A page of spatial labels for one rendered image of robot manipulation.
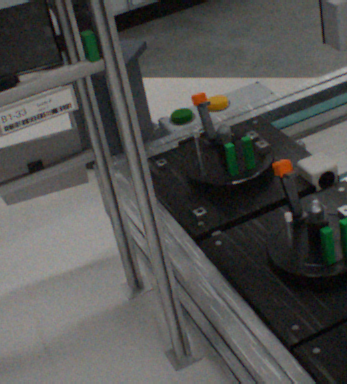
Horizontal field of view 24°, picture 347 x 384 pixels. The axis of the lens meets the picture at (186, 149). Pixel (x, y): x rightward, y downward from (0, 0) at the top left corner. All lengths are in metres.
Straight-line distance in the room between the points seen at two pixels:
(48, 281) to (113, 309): 0.14
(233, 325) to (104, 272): 0.35
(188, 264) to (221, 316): 0.12
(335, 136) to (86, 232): 0.45
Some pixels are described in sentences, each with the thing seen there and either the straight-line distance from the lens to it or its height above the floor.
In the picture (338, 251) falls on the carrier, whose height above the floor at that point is 0.99.
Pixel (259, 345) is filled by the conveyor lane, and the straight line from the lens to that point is 1.01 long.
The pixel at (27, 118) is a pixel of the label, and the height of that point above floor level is 1.28.
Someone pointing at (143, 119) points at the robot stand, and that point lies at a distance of 1.57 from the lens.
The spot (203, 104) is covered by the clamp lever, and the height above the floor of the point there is 1.07.
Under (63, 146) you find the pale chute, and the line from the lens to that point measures 1.08.
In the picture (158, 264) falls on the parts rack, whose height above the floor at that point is 1.03.
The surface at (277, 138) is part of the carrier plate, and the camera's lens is 1.35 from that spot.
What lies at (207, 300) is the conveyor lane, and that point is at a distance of 1.07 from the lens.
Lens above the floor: 1.66
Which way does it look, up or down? 31 degrees down
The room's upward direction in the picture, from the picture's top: 11 degrees counter-clockwise
